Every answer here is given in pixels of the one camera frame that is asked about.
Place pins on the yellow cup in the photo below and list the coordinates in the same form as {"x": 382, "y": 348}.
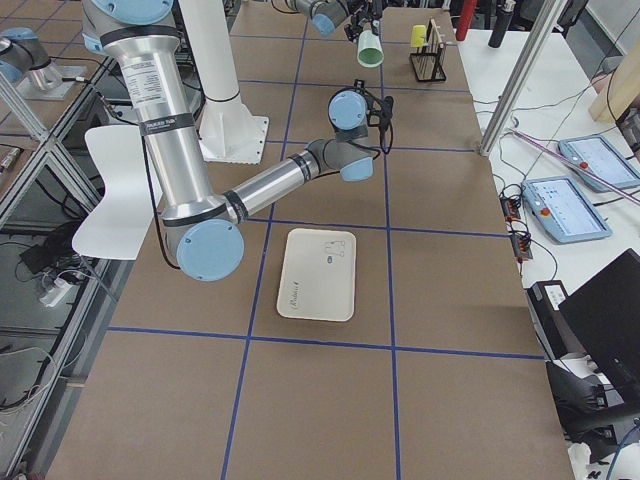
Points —
{"x": 418, "y": 36}

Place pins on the black bottle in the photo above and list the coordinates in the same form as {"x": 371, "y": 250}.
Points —
{"x": 504, "y": 14}

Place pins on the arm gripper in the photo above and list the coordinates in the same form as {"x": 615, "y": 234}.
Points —
{"x": 373, "y": 111}

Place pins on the green cup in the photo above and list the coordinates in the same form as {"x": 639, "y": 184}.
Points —
{"x": 369, "y": 49}

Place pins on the aluminium frame post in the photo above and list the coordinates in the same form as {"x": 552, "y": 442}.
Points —
{"x": 549, "y": 14}

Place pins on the near teach pendant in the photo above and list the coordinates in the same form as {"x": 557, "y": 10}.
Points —
{"x": 563, "y": 210}

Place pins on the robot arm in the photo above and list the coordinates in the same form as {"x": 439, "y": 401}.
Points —
{"x": 328, "y": 16}
{"x": 177, "y": 63}

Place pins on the black wire cup rack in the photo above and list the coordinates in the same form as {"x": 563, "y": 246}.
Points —
{"x": 427, "y": 62}

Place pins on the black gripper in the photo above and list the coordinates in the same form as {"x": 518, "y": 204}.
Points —
{"x": 356, "y": 23}

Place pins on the far teach pendant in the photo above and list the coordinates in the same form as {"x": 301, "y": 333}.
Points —
{"x": 595, "y": 154}

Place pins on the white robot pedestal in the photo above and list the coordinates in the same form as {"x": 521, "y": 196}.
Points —
{"x": 228, "y": 131}

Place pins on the red bottle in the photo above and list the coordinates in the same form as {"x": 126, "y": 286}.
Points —
{"x": 465, "y": 19}

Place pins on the white chair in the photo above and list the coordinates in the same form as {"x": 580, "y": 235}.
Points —
{"x": 117, "y": 226}

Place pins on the black laptop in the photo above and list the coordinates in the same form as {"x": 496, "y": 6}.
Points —
{"x": 604, "y": 315}

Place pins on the teach pendant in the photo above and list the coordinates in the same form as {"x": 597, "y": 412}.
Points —
{"x": 563, "y": 210}
{"x": 595, "y": 154}

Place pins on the cream plastic tray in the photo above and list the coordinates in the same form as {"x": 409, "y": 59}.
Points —
{"x": 318, "y": 275}

